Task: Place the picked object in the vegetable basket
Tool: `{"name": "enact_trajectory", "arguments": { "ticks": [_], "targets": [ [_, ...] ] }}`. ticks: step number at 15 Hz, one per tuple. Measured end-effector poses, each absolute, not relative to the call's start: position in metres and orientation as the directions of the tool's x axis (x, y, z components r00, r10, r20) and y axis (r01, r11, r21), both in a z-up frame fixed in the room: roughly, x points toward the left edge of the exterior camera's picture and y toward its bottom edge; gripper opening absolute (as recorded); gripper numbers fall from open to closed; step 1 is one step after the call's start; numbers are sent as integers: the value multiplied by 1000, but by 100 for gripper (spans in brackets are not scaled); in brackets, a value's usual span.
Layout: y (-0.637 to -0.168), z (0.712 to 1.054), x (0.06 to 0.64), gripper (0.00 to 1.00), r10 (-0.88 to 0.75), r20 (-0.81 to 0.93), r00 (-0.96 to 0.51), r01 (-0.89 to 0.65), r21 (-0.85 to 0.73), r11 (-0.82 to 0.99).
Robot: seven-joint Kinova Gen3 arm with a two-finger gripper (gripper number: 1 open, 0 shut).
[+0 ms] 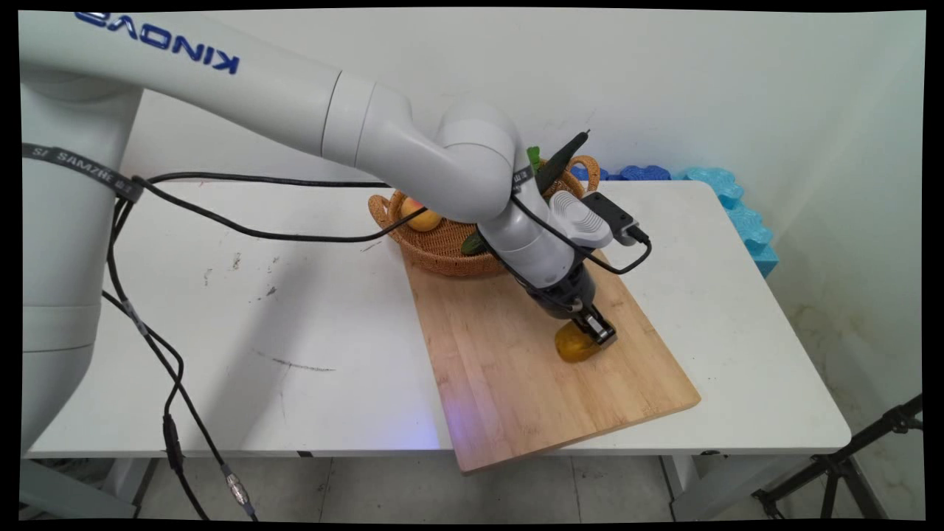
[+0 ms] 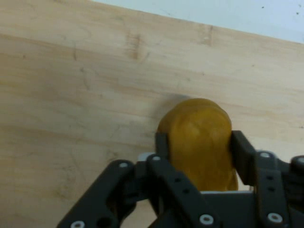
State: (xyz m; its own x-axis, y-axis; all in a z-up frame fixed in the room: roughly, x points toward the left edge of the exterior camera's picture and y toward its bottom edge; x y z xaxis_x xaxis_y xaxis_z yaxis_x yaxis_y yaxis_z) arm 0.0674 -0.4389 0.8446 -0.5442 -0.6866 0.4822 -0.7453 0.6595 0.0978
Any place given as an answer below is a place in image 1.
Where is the woven wicker basket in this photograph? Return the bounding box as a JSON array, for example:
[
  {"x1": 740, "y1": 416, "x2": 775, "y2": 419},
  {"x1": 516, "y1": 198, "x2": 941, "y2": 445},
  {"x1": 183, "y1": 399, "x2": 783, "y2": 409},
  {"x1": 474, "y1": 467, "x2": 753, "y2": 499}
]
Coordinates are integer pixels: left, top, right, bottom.
[{"x1": 368, "y1": 154, "x2": 601, "y2": 279}]

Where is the brown toy potato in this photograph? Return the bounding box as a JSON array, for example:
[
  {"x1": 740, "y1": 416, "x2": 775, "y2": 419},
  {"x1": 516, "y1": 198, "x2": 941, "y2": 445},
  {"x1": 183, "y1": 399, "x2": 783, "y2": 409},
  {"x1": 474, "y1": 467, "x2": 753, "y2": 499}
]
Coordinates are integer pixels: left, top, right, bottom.
[{"x1": 554, "y1": 320, "x2": 617, "y2": 364}]

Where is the black tripod stand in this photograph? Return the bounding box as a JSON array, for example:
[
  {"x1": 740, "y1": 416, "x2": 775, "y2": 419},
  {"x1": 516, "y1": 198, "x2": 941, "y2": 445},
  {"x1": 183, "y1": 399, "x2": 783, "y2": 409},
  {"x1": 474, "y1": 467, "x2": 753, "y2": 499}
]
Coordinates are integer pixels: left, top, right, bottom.
[{"x1": 750, "y1": 394, "x2": 925, "y2": 521}]

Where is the hanging black cable bundle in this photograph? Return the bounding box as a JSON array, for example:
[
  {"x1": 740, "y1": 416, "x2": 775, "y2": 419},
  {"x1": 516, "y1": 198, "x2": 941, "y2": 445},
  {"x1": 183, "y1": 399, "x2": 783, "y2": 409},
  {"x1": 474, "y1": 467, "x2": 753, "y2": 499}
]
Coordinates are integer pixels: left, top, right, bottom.
[{"x1": 101, "y1": 195, "x2": 260, "y2": 521}]

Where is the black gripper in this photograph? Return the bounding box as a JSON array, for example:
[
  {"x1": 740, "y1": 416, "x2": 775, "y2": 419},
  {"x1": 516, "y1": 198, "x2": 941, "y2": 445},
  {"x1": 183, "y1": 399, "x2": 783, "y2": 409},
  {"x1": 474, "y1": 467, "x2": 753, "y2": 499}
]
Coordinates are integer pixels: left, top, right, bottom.
[{"x1": 524, "y1": 263, "x2": 618, "y2": 348}]

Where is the dark green toy cucumber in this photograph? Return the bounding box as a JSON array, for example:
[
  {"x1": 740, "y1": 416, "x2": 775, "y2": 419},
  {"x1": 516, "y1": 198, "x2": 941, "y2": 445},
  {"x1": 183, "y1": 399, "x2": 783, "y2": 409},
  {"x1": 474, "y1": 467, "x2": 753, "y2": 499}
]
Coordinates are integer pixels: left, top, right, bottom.
[{"x1": 460, "y1": 130, "x2": 591, "y2": 257}]

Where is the light blue foam piece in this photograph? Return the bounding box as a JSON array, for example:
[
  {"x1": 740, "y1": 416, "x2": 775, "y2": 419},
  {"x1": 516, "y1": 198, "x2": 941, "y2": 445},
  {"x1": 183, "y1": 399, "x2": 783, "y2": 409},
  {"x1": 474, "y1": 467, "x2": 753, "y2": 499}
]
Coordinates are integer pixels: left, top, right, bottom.
[{"x1": 670, "y1": 167, "x2": 780, "y2": 280}]

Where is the black printed cable strap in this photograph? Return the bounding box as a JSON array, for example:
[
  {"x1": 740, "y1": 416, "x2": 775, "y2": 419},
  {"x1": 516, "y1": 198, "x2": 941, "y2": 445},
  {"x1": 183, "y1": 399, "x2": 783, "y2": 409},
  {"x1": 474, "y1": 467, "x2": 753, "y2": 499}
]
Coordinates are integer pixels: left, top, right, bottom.
[{"x1": 21, "y1": 142, "x2": 145, "y2": 202}]

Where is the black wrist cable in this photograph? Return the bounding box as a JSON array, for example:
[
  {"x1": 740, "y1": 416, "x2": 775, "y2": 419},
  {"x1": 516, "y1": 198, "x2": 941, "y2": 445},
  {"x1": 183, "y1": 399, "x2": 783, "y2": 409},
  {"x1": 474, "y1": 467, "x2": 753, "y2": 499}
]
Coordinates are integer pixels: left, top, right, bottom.
[{"x1": 131, "y1": 170, "x2": 654, "y2": 277}]

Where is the toy peach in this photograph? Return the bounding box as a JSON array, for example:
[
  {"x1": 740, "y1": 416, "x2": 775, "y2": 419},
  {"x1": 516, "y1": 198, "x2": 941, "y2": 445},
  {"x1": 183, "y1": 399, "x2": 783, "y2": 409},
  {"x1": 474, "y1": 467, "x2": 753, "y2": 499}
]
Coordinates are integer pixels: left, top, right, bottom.
[{"x1": 400, "y1": 197, "x2": 444, "y2": 233}]

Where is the wooden cutting board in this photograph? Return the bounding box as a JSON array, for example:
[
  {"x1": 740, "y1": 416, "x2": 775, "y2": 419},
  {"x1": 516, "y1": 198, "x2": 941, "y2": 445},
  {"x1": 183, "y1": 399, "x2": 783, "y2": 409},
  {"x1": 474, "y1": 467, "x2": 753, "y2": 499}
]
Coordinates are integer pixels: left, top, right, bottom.
[{"x1": 403, "y1": 246, "x2": 703, "y2": 475}]

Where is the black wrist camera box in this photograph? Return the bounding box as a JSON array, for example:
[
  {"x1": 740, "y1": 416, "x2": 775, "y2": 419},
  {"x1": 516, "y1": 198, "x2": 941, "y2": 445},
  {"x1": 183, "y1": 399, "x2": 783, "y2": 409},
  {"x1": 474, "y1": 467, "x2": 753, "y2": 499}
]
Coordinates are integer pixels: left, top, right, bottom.
[{"x1": 582, "y1": 192, "x2": 642, "y2": 242}]

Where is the white table leg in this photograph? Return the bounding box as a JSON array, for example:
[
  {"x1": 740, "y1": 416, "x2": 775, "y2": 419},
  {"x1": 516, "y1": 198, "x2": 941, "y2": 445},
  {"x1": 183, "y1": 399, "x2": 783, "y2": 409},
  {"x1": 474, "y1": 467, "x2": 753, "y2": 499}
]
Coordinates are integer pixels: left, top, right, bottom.
[{"x1": 659, "y1": 452, "x2": 710, "y2": 511}]

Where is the dark blue foam piece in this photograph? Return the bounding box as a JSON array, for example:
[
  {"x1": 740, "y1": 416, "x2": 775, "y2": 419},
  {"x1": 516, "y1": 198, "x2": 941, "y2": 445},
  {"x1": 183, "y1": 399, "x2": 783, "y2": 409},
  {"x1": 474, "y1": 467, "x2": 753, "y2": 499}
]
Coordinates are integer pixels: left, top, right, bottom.
[{"x1": 571, "y1": 163, "x2": 673, "y2": 183}]

